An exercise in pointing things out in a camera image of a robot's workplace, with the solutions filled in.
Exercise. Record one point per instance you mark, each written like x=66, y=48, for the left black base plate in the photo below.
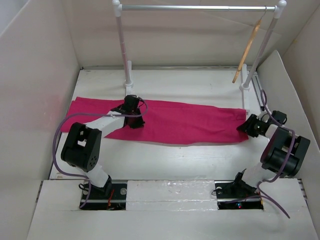
x=115, y=201

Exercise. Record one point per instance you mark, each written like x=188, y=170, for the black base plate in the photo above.
x=236, y=196
x=115, y=201

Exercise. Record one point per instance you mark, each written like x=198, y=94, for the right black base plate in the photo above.
x=236, y=196

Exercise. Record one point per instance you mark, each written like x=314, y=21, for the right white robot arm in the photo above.
x=282, y=157

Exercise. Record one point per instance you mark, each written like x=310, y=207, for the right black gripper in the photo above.
x=246, y=126

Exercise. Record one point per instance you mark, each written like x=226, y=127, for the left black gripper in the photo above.
x=139, y=124

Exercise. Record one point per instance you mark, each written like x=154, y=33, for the white foam block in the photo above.
x=171, y=195

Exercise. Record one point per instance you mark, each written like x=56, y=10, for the wooden clothes hanger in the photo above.
x=247, y=49

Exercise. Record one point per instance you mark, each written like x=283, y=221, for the white clothes rack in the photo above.
x=246, y=77

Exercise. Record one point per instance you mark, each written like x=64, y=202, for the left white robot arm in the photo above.
x=82, y=146

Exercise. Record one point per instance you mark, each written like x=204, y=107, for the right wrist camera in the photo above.
x=264, y=117

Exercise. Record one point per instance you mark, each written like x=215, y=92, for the pink trousers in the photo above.
x=178, y=123

